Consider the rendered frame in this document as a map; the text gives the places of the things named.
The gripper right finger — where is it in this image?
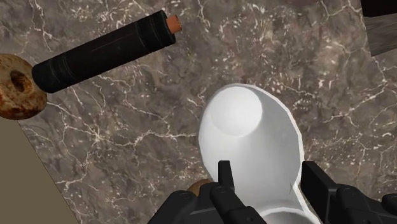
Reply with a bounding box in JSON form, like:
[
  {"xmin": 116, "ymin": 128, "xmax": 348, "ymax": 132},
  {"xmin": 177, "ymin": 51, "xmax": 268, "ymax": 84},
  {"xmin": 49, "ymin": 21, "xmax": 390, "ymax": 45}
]
[{"xmin": 300, "ymin": 160, "xmax": 397, "ymax": 224}]

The white cup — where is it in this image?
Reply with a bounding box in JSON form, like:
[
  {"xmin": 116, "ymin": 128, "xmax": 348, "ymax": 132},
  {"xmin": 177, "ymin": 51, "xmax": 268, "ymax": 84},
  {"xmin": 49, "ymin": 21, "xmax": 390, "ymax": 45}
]
[{"xmin": 198, "ymin": 83, "xmax": 322, "ymax": 224}]

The small brown round object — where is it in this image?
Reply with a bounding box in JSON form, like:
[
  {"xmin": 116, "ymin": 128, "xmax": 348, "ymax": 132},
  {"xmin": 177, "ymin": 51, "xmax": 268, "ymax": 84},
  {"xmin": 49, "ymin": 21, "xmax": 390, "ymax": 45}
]
[{"xmin": 187, "ymin": 178, "xmax": 214, "ymax": 198}]

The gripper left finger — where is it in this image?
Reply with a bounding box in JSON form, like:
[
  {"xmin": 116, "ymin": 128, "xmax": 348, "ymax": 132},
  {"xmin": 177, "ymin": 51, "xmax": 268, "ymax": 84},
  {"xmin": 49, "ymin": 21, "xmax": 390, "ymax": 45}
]
[{"xmin": 148, "ymin": 160, "xmax": 267, "ymax": 224}]

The brown bagel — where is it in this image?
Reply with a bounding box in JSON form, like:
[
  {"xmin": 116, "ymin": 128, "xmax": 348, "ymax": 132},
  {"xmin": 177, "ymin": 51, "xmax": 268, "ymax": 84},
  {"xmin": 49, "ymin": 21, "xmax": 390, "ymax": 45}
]
[{"xmin": 0, "ymin": 53, "xmax": 48, "ymax": 121}]

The black cylinder with orange tip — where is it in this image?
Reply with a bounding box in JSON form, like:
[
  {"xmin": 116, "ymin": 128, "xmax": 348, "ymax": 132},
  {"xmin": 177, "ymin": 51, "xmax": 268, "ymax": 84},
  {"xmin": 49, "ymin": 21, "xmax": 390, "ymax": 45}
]
[{"xmin": 31, "ymin": 10, "xmax": 183, "ymax": 94}]

